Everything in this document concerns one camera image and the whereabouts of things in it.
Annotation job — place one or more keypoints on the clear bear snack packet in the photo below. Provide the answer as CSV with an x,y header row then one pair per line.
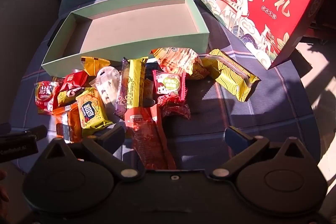
x,y
107,85

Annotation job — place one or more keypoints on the red snack packet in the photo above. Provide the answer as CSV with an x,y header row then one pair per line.
x,y
72,85

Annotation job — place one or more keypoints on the yellow long bar packet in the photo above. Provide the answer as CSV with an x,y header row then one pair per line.
x,y
136,82

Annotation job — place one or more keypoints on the orange striped snack packet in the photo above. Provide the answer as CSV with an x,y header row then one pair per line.
x,y
176,60

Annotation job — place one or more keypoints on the green cardboard box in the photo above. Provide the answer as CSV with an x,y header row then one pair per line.
x,y
136,24

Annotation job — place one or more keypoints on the blue cracker packet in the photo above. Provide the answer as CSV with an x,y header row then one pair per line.
x,y
151,69

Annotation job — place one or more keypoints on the red gift box lid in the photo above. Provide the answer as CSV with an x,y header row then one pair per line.
x,y
262,3

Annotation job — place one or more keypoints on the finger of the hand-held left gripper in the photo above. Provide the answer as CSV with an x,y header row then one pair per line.
x,y
38,132

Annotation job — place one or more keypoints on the orange-yellow cake packet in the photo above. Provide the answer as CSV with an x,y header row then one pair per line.
x,y
94,65

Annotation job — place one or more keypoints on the yellow wafer packet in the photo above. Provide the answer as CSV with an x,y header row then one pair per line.
x,y
93,111

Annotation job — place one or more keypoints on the red floral candy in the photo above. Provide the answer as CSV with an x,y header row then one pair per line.
x,y
174,108

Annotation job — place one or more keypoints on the person's left hand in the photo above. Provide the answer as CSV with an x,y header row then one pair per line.
x,y
2,193

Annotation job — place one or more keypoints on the long red sausage packet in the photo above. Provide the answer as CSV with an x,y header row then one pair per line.
x,y
149,140

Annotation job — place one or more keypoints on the purple-edged snack packet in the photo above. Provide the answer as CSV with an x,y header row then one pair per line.
x,y
121,92

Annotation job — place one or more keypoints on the yellow wave-patterned packet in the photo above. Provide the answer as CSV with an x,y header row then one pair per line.
x,y
231,77

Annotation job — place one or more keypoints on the pink packet green label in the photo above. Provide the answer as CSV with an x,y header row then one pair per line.
x,y
169,83

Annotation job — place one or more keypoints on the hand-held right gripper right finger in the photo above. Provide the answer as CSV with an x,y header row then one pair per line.
x,y
237,140

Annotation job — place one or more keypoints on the red rainbow candy bag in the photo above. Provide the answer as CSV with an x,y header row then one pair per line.
x,y
46,96

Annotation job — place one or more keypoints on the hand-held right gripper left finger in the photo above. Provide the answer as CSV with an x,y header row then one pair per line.
x,y
111,138

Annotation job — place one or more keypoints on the orange foil snack packet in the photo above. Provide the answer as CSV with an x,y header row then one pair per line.
x,y
72,121

